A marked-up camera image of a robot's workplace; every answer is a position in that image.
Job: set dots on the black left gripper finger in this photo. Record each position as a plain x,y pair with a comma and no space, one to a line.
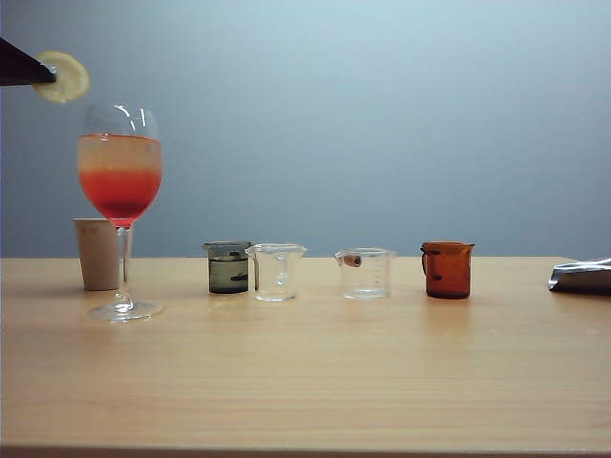
19,69

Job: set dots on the yellow lemon slice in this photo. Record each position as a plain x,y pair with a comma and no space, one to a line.
72,81

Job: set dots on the beige paper cup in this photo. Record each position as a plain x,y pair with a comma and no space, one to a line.
95,260

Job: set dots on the wine glass with red cocktail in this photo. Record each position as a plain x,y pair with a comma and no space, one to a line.
120,191

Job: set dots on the smoky grey glass beaker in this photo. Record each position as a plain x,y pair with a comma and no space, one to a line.
226,277

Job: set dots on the clear glass beaker with spout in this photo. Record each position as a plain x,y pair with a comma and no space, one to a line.
277,292

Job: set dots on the amber glass beaker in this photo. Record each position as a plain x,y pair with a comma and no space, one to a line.
448,277

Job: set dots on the silver foil bag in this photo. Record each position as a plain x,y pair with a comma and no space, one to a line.
582,279

